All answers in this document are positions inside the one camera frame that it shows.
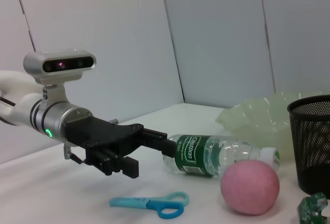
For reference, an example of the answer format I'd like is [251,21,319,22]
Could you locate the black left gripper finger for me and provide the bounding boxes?
[86,148,140,180]
[140,128,176,159]

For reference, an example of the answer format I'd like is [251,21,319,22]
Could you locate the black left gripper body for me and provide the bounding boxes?
[63,117,144,157]

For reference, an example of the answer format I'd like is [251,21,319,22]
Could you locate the clear green-label water bottle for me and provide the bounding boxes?
[162,134,281,178]

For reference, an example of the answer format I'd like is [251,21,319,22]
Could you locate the blue teal capped scissors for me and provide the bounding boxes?
[109,191,190,219]

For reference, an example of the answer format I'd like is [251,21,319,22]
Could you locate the pink peach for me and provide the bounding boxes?
[220,159,281,216]

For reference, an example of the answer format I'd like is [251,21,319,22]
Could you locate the small green toy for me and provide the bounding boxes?
[296,192,328,224]

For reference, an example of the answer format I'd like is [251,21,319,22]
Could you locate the pale green wavy fruit plate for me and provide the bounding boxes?
[215,91,324,162]

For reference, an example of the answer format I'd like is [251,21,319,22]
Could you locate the black mesh trash can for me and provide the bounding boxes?
[287,94,330,196]

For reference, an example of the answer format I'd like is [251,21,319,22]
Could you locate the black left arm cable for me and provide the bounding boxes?
[63,143,87,165]

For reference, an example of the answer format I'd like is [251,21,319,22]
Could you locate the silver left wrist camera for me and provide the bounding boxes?
[23,48,97,103]

